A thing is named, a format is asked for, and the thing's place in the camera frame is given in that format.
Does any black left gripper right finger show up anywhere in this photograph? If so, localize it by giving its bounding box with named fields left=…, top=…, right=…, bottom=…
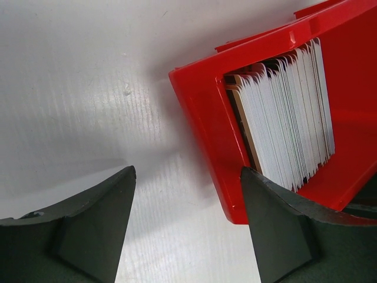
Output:
left=240, top=167, right=376, bottom=282

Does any red plastic card tray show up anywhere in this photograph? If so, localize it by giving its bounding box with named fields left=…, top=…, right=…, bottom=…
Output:
left=169, top=1, right=376, bottom=225

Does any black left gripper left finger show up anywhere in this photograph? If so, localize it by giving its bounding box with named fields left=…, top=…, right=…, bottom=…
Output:
left=1, top=166, right=136, bottom=282

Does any stack of white cards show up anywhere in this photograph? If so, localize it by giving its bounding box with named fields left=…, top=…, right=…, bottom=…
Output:
left=224, top=38, right=335, bottom=192

